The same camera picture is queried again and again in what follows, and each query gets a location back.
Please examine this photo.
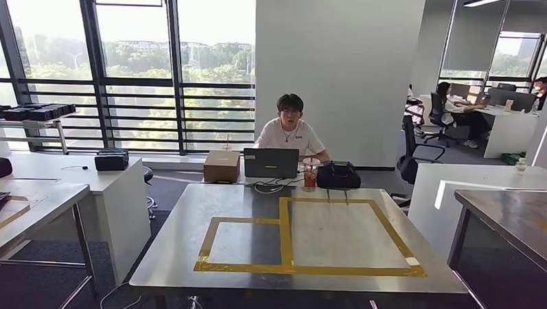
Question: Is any steel workbench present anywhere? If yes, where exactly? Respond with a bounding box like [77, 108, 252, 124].
[128, 180, 472, 309]

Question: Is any dark grey laptop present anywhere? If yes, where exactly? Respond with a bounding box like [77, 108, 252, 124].
[242, 147, 301, 180]

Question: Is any person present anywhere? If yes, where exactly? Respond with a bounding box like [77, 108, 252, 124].
[531, 76, 547, 113]
[253, 92, 334, 165]
[434, 81, 493, 150]

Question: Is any iced tea cup red straw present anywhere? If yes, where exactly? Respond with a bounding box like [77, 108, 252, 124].
[301, 156, 321, 192]

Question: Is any brown cardboard box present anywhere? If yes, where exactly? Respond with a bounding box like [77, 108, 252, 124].
[202, 149, 242, 185]

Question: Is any black carry bag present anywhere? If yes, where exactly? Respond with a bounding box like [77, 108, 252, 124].
[316, 159, 362, 191]

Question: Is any black round stool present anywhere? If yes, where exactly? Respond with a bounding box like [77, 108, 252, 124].
[140, 165, 161, 221]

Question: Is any black office chair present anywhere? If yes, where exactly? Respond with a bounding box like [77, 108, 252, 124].
[426, 91, 461, 148]
[390, 114, 448, 211]

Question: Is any black window railing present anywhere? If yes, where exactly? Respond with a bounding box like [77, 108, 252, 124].
[0, 73, 257, 157]

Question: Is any black equipment case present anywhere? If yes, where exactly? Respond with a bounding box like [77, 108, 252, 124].
[94, 148, 130, 174]

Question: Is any white counter block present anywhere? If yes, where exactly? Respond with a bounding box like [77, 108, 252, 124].
[406, 161, 547, 265]

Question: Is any steel side table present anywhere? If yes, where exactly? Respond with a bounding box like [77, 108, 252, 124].
[0, 180, 104, 309]

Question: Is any wide grey roller blind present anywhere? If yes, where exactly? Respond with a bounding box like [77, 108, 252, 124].
[441, 0, 504, 75]

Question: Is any white office desk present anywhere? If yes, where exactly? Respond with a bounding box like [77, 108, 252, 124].
[416, 93, 542, 161]

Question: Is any green plastic crate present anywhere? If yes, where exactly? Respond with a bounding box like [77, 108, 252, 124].
[500, 152, 528, 167]

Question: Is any black battery charging dock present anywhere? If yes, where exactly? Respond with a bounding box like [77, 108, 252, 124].
[0, 101, 78, 124]

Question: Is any steel table with tape marking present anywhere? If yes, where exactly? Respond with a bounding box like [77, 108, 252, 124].
[445, 187, 547, 309]

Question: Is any large dark monitor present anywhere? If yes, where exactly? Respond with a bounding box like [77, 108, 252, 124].
[486, 87, 537, 114]

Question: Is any white metal stand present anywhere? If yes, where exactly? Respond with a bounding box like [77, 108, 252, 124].
[0, 116, 78, 157]

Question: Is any ceiling strip light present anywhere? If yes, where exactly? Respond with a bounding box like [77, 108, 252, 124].
[463, 0, 509, 10]

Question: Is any yellow tape on side table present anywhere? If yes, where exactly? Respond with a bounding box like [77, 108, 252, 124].
[0, 194, 38, 245]

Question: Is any short grey roller blind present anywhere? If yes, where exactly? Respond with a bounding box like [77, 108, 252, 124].
[500, 0, 547, 35]

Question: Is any tangle of laptop cables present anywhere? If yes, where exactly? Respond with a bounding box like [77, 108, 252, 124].
[246, 174, 304, 196]

